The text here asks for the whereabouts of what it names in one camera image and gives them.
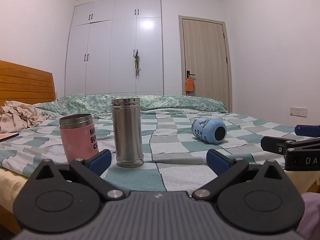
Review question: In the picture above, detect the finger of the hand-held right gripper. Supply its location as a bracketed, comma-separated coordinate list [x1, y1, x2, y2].
[294, 124, 320, 138]
[260, 136, 320, 156]

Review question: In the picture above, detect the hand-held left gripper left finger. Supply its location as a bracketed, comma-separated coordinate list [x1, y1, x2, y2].
[30, 149, 126, 202]

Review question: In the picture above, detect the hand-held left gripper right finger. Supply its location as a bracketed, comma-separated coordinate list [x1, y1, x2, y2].
[192, 149, 285, 202]

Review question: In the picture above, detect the blue printed cup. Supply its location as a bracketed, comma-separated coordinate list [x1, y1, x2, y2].
[192, 117, 227, 145]

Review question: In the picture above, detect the pink steel-rimmed cup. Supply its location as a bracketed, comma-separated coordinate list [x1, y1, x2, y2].
[59, 113, 99, 163]

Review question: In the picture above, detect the tall stainless steel cup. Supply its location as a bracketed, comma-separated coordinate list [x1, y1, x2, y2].
[111, 98, 144, 168]

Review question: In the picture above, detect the checked green bed blanket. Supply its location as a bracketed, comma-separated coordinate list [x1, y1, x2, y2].
[0, 111, 320, 193]

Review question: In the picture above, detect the pink clothing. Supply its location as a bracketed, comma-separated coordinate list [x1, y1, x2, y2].
[297, 192, 320, 240]

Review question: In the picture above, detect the green floral quilt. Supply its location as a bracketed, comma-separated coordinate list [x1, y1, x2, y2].
[33, 94, 229, 119]

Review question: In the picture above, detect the orange hanging ornament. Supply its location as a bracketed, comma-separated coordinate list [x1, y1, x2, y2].
[185, 77, 196, 92]

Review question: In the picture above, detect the beige patterned cloth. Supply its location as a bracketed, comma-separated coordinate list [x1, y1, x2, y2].
[0, 100, 54, 134]

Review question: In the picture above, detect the light wooden door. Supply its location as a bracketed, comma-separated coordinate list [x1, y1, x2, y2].
[178, 15, 233, 113]

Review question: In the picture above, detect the green hanging charm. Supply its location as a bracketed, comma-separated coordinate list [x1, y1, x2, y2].
[133, 50, 141, 77]

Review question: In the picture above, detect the white wardrobe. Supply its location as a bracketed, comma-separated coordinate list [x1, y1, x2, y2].
[64, 0, 164, 97]

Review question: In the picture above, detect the wooden headboard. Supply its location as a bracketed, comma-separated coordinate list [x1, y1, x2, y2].
[0, 60, 56, 105]

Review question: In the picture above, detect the white wall socket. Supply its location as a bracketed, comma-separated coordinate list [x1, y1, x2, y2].
[290, 106, 308, 117]

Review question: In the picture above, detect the wooden bed frame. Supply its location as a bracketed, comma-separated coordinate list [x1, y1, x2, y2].
[0, 201, 22, 236]

